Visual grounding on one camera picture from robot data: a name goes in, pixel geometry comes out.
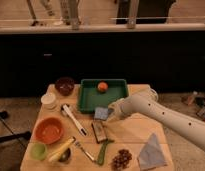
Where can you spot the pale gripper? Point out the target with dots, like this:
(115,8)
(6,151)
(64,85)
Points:
(113,112)

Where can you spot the blue sponge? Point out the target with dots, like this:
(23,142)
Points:
(102,113)

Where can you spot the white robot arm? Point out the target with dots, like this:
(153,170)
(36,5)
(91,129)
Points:
(146,103)

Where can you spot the white paper cup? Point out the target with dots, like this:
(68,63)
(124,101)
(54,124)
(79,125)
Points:
(48,101)

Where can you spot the small green cup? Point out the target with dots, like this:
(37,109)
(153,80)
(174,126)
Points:
(38,151)

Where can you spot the orange ball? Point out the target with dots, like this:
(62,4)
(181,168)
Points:
(102,87)

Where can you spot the wooden block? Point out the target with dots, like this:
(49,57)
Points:
(99,132)

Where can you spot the green plastic tray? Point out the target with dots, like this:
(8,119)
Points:
(90,97)

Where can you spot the bunch of purple grapes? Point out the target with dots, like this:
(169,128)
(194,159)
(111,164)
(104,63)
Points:
(122,160)

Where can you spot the dark red bowl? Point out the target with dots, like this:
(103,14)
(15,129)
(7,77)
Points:
(64,85)

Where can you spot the grey folded cloth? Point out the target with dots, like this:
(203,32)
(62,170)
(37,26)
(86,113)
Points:
(151,155)

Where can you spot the dark metal scoop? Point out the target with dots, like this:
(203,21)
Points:
(65,157)

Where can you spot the orange bowl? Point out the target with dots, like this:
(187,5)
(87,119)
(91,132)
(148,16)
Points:
(49,130)

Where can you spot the white handled utensil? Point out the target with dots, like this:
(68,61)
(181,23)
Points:
(67,112)

